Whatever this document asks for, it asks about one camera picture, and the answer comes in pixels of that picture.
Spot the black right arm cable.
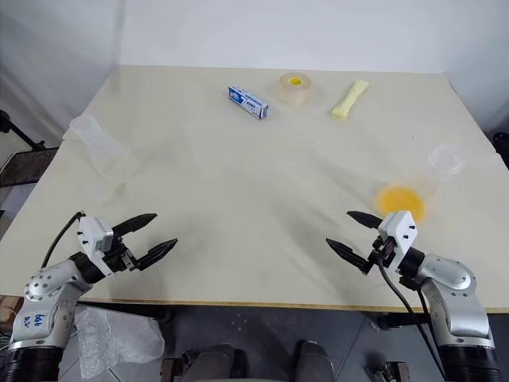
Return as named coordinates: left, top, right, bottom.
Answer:
left=373, top=248, right=445, bottom=382

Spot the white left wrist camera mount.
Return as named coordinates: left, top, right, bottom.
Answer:
left=77, top=216, right=117, bottom=276

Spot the clear plastic cup left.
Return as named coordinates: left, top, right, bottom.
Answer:
left=69, top=115, right=141, bottom=185

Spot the black fixture at wall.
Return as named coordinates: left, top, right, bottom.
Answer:
left=492, top=127, right=509, bottom=153

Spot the clear tape roll yellow core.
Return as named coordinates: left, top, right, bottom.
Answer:
left=277, top=72, right=313, bottom=108

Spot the pale yellow pouch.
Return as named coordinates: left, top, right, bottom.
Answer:
left=331, top=79, right=371, bottom=120

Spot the black mesh panel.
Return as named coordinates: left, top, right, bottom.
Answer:
left=0, top=146, right=61, bottom=242

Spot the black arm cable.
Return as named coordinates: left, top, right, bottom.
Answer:
left=373, top=248, right=445, bottom=382
left=41, top=211, right=87, bottom=270

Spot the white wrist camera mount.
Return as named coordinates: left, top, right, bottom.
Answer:
left=377, top=210, right=418, bottom=275
left=77, top=216, right=117, bottom=276

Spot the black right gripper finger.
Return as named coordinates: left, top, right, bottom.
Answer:
left=325, top=237, right=375, bottom=276
left=347, top=210, right=385, bottom=230

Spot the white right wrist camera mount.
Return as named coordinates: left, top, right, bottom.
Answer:
left=377, top=210, right=418, bottom=275

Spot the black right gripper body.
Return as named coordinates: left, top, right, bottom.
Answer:
left=365, top=234, right=398, bottom=275

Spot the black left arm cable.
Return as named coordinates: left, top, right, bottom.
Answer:
left=41, top=211, right=87, bottom=270

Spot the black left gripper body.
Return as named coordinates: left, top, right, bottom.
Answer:
left=102, top=234, right=139, bottom=275

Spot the plastic cup with orange juice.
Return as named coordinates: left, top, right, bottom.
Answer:
left=375, top=142, right=472, bottom=224

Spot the blue white cardboard box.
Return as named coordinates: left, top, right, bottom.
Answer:
left=226, top=84, right=272, bottom=123

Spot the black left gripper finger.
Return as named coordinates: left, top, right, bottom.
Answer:
left=112, top=212, right=159, bottom=236
left=133, top=238, right=179, bottom=272

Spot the dark rounded shape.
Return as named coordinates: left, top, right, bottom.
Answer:
left=181, top=343, right=248, bottom=382
left=293, top=339, right=336, bottom=382

